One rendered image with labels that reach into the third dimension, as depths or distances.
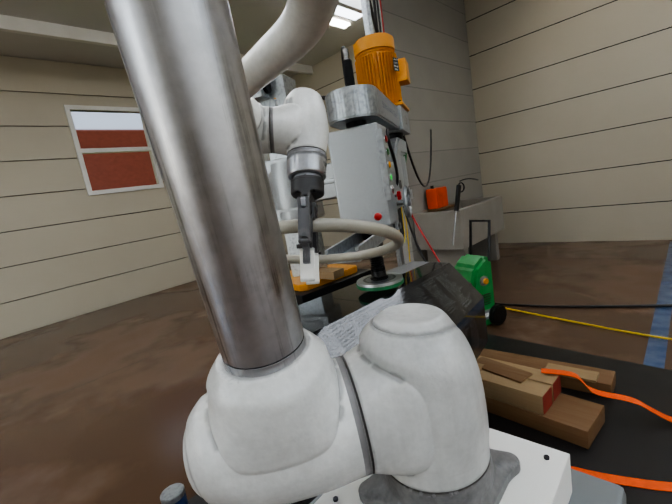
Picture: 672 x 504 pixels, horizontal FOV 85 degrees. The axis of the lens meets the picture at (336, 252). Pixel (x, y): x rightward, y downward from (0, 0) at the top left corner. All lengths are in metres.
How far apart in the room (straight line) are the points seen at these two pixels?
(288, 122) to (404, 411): 0.62
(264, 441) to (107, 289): 7.03
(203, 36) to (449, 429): 0.48
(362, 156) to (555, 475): 1.23
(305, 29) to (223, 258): 0.35
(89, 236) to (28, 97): 2.21
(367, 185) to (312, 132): 0.74
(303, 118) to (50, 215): 6.59
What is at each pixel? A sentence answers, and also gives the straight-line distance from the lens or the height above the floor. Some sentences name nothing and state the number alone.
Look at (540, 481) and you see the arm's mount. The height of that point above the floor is 0.86.
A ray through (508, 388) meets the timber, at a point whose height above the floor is 0.20.
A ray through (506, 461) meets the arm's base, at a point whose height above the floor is 0.88.
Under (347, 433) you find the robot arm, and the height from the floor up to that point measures 1.03.
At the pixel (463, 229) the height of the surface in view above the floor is 0.63.
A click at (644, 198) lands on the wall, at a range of 6.23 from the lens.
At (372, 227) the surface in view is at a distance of 0.85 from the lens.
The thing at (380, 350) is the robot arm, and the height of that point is 1.11.
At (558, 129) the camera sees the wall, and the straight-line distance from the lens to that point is 6.32.
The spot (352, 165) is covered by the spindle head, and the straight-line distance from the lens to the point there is 1.57.
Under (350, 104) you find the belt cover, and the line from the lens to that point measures 1.56.
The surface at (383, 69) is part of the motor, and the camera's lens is 2.27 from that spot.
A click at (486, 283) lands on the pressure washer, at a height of 0.38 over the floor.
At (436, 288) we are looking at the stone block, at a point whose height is 0.77.
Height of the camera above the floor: 1.31
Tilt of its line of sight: 9 degrees down
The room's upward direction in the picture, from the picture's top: 10 degrees counter-clockwise
